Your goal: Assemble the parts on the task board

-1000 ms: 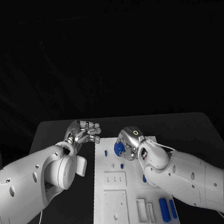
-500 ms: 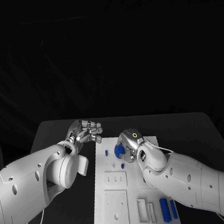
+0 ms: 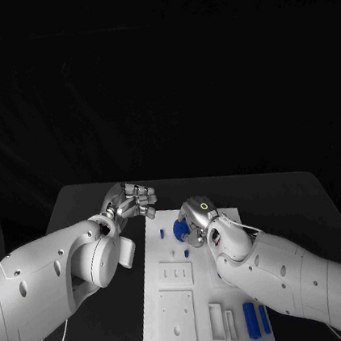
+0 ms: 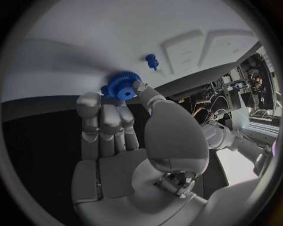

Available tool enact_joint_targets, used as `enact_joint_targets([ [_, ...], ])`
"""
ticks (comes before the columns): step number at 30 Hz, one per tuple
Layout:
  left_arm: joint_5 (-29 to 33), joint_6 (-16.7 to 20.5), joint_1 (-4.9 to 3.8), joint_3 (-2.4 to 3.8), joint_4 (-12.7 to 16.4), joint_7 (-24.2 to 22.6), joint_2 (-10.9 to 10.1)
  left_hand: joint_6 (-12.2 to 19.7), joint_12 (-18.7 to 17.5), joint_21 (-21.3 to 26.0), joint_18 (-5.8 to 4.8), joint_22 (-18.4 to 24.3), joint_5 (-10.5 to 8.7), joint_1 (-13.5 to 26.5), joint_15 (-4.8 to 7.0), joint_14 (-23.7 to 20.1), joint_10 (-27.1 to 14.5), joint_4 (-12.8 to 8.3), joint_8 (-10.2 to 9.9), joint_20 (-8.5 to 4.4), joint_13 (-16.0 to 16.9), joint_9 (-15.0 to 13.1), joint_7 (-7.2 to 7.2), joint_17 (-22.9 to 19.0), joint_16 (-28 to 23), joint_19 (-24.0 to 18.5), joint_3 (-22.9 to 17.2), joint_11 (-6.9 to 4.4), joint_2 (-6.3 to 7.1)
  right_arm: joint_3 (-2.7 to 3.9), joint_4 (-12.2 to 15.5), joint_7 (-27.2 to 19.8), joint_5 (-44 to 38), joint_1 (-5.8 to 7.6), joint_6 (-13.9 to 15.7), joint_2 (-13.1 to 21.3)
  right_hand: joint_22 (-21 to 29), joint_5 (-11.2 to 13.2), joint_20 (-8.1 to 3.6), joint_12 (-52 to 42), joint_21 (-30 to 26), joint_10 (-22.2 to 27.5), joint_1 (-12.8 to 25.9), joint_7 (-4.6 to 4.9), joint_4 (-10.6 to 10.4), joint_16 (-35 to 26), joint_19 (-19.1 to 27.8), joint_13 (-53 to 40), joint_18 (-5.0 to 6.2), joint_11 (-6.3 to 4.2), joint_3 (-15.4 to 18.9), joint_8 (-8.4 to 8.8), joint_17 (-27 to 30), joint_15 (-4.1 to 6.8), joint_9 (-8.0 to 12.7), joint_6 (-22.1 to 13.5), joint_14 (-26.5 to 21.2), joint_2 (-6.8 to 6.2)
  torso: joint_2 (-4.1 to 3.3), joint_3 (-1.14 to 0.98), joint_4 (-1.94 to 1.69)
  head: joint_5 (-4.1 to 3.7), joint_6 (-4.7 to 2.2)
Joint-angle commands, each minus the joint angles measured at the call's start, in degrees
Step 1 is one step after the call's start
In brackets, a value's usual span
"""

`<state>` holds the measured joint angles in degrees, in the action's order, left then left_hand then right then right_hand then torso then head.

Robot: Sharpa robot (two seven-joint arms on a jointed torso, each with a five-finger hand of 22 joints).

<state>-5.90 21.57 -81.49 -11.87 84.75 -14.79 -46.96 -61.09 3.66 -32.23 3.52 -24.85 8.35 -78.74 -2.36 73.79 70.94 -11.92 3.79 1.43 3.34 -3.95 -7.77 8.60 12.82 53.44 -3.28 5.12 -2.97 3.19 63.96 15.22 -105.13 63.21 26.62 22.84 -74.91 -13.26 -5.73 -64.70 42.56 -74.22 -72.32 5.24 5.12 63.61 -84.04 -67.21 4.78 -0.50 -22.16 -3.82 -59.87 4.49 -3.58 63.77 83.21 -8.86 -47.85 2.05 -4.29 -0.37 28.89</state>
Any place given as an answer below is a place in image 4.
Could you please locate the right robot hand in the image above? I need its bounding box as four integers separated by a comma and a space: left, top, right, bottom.
71, 80, 211, 226

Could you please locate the blue gear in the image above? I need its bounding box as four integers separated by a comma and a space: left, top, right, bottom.
100, 70, 143, 102

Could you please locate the white task board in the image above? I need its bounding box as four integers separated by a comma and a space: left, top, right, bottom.
1, 0, 262, 104

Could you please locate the blue peg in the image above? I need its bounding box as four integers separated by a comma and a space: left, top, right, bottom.
144, 53, 160, 72

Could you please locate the workshop equipment rack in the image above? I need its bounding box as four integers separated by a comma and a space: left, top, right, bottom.
220, 53, 278, 111

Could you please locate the white cable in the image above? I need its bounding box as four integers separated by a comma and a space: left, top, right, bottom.
208, 96, 235, 124
213, 108, 235, 128

